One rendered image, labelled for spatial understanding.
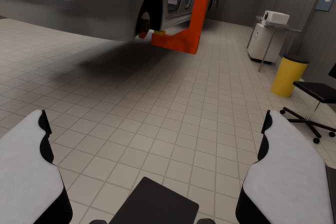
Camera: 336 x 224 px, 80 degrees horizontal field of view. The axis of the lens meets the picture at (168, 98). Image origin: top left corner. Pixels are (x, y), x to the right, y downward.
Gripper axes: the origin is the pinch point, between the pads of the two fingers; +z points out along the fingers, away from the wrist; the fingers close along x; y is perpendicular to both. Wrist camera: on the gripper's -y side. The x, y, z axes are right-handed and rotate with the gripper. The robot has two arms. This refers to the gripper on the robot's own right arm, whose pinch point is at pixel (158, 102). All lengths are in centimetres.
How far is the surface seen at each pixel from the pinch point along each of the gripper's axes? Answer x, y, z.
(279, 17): 261, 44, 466
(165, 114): 4, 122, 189
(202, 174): 33, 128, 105
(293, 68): 203, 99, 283
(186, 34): 33, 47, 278
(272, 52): 265, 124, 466
